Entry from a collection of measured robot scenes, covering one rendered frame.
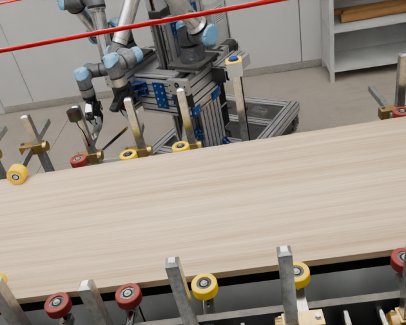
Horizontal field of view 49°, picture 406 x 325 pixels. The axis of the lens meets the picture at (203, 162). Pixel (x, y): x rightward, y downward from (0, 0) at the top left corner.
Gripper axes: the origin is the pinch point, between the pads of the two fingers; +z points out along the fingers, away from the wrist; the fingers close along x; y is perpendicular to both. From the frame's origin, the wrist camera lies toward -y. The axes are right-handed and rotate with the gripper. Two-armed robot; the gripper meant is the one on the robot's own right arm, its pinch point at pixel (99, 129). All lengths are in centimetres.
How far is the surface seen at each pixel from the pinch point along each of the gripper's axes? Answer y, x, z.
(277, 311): -136, -80, -1
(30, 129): -33.9, 20.4, -23.1
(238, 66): -36, -81, -37
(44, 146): -34.4, 17.1, -12.8
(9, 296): -141, -11, -27
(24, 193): -64, 20, -7
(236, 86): -34, -80, -27
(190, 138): -34, -54, -4
